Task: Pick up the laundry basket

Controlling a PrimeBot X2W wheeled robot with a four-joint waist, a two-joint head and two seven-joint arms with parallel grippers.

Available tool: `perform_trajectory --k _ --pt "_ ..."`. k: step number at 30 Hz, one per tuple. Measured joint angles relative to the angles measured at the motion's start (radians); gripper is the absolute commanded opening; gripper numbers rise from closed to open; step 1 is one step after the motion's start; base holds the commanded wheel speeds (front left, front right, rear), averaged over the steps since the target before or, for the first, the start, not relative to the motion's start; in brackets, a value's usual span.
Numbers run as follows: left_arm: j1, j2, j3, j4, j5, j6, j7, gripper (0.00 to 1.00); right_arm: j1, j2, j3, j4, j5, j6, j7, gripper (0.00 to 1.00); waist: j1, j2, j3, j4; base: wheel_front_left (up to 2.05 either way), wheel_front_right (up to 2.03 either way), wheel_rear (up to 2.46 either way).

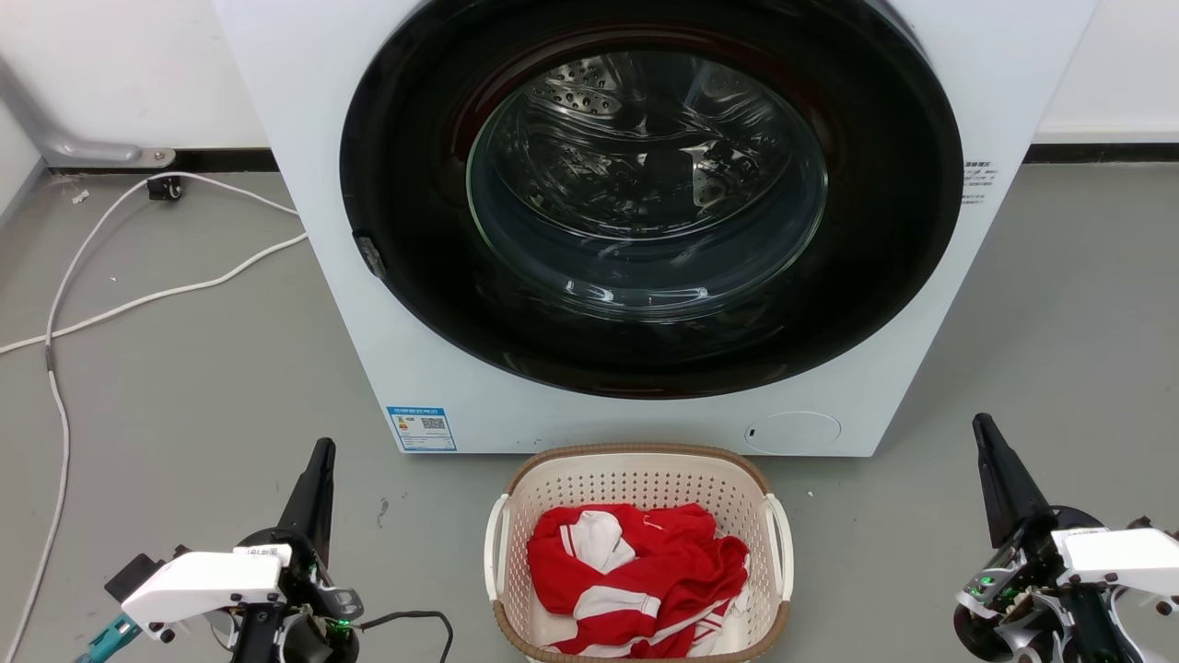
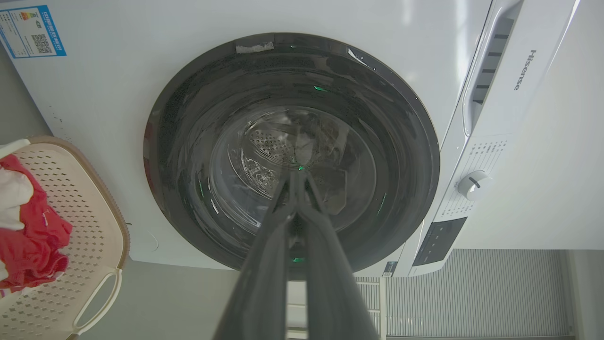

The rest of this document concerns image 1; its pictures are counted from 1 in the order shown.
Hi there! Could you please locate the grey wall pipe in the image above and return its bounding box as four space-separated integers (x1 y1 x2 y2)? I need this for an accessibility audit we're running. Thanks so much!
0 57 177 169

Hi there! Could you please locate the long white power cable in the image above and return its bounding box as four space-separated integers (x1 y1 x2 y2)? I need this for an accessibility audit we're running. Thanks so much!
0 171 302 663

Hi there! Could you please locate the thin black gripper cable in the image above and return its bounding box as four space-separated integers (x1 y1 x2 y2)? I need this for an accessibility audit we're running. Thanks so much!
356 610 455 663

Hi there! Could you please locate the blue energy label sticker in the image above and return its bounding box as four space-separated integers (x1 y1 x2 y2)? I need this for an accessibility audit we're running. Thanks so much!
386 405 458 453

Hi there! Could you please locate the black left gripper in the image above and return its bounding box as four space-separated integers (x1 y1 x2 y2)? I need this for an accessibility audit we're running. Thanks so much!
236 437 366 663

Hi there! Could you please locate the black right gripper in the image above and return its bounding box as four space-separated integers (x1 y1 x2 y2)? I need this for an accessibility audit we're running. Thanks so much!
954 413 1106 636

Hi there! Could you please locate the grey door latch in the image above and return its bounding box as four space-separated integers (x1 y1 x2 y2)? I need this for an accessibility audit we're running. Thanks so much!
354 231 388 280

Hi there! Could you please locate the small printed text label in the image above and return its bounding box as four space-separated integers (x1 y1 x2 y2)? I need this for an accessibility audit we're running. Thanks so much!
961 160 1001 207

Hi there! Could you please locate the black round washer door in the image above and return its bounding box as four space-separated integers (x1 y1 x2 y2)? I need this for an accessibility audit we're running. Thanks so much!
339 0 965 401

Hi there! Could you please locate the round white filter cover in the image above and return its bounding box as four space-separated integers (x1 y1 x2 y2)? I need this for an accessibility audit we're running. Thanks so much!
743 411 843 455

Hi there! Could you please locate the cream plastic laundry basket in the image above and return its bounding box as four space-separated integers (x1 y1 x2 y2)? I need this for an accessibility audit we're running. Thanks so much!
484 443 795 663

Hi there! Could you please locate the white hose cable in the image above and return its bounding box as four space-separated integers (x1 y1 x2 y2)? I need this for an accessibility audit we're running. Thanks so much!
0 232 309 356

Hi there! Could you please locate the stainless steel washer drum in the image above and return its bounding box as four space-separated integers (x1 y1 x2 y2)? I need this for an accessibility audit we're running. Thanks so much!
467 51 829 323

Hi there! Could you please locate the white front-load washing machine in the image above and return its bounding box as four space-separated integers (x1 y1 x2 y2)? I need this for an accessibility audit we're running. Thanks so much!
211 0 1102 459

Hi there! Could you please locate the red and white garment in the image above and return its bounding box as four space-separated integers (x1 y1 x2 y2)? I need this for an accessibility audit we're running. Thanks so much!
526 503 752 658

